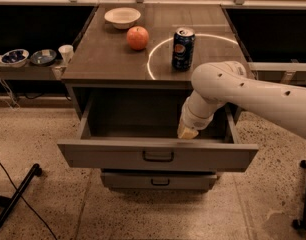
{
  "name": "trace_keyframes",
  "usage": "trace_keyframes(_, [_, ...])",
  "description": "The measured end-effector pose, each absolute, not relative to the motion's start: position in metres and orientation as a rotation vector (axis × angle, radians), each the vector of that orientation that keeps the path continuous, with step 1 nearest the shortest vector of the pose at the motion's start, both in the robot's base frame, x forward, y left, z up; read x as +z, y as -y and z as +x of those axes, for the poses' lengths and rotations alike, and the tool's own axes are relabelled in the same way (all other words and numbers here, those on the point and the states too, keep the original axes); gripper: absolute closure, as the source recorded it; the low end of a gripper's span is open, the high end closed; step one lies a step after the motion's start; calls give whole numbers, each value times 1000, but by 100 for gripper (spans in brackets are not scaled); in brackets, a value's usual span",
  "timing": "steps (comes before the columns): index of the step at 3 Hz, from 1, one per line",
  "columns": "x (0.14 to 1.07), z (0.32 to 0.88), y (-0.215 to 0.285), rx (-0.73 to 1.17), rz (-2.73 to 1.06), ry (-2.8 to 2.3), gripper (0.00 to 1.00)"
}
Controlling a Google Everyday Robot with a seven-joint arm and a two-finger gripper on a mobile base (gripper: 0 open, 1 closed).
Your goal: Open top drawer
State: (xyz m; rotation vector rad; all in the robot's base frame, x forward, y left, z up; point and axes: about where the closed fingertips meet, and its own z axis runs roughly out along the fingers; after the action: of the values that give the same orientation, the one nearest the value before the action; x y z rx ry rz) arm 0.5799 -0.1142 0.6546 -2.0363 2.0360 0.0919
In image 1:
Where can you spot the grey bottom drawer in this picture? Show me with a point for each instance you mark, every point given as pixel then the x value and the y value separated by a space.
pixel 158 181

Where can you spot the blue pepsi can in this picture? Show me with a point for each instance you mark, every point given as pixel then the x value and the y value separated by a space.
pixel 183 47

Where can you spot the low side shelf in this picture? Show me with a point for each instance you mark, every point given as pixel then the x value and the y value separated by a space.
pixel 32 72

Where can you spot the grey drawer cabinet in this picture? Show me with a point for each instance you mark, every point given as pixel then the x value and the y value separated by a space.
pixel 104 62

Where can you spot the white paper cup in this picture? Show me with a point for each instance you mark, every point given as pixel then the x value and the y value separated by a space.
pixel 67 52

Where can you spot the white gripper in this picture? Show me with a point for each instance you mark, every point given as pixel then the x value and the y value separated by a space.
pixel 192 121

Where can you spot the black stand leg left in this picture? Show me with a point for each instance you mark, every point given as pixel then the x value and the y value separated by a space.
pixel 8 203

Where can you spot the grey drawer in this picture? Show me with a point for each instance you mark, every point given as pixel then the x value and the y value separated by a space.
pixel 133 132
pixel 158 181

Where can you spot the red apple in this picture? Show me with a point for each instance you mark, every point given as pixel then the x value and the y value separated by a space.
pixel 137 38

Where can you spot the grey top drawer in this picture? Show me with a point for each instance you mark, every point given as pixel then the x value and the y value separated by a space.
pixel 133 132

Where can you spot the blue patterned bowl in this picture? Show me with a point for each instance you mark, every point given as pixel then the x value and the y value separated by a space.
pixel 15 58

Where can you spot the white ceramic bowl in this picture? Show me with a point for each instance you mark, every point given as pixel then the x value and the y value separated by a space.
pixel 122 18

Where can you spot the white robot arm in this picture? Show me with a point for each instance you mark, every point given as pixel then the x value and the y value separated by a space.
pixel 219 83

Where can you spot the grey blue bowl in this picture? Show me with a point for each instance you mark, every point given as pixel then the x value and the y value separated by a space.
pixel 43 57

